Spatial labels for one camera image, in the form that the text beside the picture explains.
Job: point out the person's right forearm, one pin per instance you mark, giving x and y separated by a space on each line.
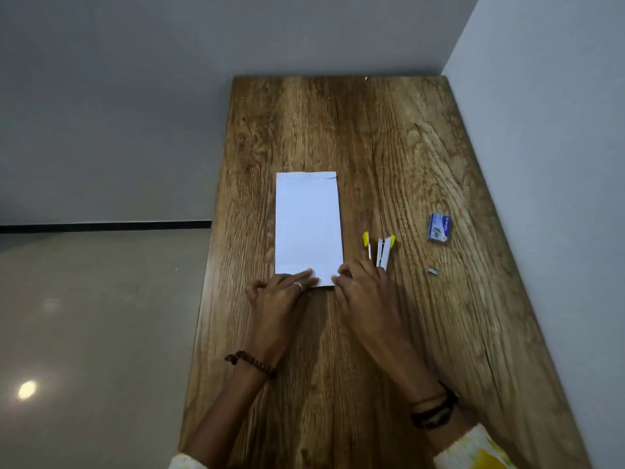
415 385

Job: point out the white and yellow left sleeve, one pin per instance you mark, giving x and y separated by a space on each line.
185 462

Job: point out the person's left forearm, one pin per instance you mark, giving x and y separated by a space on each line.
229 415

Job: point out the black skirting strip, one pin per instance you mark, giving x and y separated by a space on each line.
97 227

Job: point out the person's left hand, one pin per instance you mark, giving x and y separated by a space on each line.
276 317

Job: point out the white and yellow right sleeve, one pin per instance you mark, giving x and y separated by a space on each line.
473 449

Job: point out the person's right hand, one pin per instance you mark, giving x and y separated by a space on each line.
368 307

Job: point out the person's left little finger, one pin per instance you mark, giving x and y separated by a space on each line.
255 289

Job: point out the white and yellow sleeve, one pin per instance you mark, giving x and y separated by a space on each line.
185 462
473 449

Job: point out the white paper envelope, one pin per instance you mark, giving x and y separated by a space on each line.
307 224

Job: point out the blue staple box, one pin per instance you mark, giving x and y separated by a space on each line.
440 228

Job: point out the white and yellow stapler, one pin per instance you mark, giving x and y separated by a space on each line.
384 252

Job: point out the person's right thumb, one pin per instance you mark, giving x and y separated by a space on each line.
342 284

